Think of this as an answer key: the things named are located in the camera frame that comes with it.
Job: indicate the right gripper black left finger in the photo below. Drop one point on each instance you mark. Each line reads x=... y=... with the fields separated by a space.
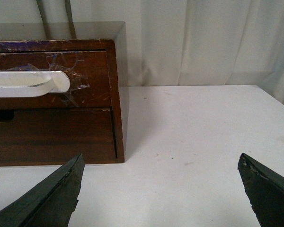
x=51 y=202

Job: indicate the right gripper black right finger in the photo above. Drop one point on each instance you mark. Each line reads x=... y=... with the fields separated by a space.
x=265 y=190

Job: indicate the wooden drawer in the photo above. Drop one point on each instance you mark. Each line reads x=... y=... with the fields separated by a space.
x=53 y=136
x=87 y=71

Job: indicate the white drawer handle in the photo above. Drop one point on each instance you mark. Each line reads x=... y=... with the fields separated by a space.
x=32 y=83

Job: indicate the brown wooden drawer cabinet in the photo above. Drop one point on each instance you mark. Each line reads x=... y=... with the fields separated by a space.
x=80 y=37

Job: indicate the white curtain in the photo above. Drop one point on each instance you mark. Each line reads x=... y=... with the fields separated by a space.
x=182 y=42

